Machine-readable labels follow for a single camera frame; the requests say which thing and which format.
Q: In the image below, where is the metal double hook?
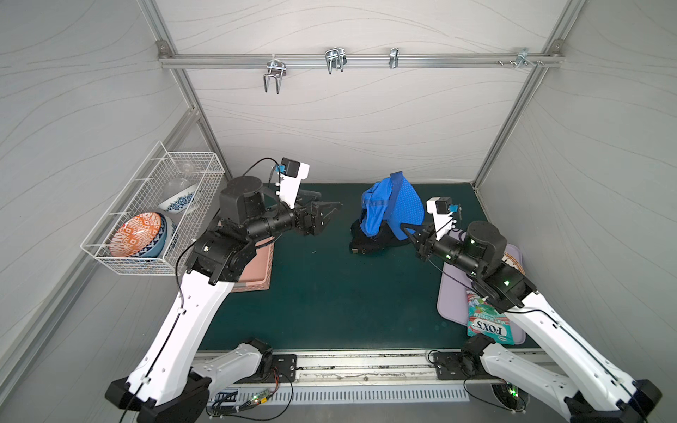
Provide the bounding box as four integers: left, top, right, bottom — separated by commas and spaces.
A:
263, 59, 287, 94
324, 47, 347, 75

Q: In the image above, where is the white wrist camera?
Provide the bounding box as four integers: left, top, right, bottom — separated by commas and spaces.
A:
426, 197, 460, 241
273, 158, 310, 209

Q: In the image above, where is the cable bundle with board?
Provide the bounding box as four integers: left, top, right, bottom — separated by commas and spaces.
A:
205, 369, 293, 422

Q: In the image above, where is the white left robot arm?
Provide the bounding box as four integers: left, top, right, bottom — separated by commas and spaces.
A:
105, 174, 342, 422

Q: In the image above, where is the orange patterned bowl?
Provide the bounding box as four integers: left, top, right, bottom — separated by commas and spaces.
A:
109, 213, 162, 257

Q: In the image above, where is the pink perforated plastic basket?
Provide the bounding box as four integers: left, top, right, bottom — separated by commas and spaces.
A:
202, 215, 274, 292

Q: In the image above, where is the patterned plate with food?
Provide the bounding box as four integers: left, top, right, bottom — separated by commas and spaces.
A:
502, 253, 525, 275

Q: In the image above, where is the white wire wall basket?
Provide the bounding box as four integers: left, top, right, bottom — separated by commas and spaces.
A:
80, 142, 224, 276

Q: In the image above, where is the clear glass bowl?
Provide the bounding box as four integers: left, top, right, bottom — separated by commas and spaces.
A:
161, 161, 197, 200

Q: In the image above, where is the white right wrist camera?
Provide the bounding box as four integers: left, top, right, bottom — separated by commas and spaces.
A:
426, 197, 460, 241

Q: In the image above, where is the metal double hook middle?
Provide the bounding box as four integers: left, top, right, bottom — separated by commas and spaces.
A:
324, 47, 347, 75

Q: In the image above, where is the aluminium frame post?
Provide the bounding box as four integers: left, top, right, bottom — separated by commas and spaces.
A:
138, 0, 233, 180

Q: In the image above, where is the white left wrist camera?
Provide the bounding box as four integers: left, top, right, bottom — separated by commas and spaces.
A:
273, 158, 310, 209

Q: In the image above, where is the small metal hook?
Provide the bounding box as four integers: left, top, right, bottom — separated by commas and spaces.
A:
389, 48, 400, 70

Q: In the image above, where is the lilac plastic tray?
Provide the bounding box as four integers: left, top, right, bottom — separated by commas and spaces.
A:
437, 244, 527, 345

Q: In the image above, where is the blue baseball cap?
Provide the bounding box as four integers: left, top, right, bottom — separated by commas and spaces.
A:
360, 172, 426, 241

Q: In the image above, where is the blue white patterned bowl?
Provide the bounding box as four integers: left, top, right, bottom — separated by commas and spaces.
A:
158, 183, 199, 214

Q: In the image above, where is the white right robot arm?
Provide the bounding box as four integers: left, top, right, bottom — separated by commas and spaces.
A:
401, 221, 662, 422

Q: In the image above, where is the metal hook bracket right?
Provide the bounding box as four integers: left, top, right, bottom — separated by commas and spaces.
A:
496, 48, 545, 70

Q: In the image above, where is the black baseball cap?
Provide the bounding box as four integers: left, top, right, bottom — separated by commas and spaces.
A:
349, 220, 409, 255

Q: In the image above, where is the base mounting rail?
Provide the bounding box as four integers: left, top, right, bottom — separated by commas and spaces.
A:
272, 349, 467, 386

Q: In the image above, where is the Fox's candy bag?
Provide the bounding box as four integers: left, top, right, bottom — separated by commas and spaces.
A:
466, 290, 515, 345

